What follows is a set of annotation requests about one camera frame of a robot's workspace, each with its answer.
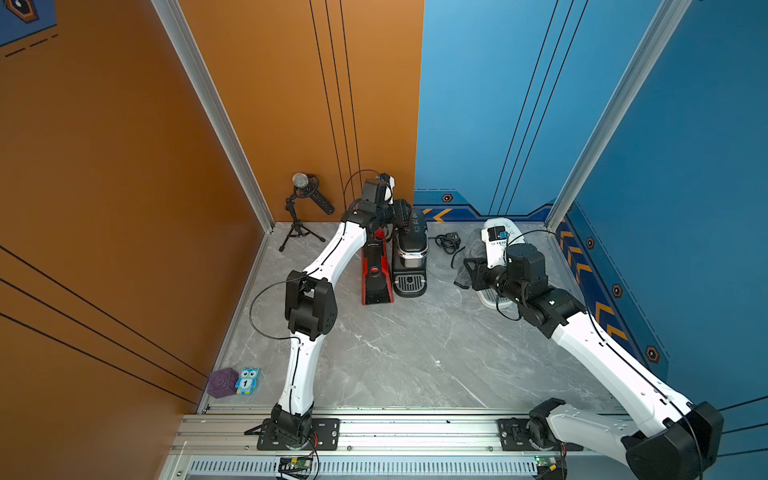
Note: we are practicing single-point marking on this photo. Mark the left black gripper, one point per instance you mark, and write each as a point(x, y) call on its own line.
point(401, 215)

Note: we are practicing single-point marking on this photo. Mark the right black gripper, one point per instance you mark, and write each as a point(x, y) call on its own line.
point(480, 270)

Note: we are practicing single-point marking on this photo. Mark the black coffee machine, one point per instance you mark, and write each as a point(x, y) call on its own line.
point(409, 258)

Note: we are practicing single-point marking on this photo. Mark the white coffee machine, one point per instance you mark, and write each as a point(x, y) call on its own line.
point(487, 297)

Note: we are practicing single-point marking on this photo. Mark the grey microfibre cloth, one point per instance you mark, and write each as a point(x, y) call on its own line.
point(466, 273)

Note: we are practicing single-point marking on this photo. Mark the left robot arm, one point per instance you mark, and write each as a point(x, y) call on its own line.
point(311, 310)

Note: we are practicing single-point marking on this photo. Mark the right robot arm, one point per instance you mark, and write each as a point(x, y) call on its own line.
point(666, 437)

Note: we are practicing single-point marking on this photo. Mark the red capsule coffee machine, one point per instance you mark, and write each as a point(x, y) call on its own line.
point(376, 278)

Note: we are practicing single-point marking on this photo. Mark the right circuit board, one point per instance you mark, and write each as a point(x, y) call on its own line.
point(551, 468)

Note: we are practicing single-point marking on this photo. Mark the circuit board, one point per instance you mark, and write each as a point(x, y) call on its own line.
point(294, 467)
point(551, 468)

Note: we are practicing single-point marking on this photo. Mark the purple toy cube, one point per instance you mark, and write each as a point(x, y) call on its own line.
point(223, 383)

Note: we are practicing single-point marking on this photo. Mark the left circuit board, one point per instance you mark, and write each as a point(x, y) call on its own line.
point(294, 467)

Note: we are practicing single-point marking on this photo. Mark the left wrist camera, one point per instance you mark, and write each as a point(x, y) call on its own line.
point(389, 182)

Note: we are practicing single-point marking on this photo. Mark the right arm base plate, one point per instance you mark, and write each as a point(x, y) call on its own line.
point(516, 435)

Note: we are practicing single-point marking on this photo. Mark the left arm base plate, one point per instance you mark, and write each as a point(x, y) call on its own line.
point(321, 434)

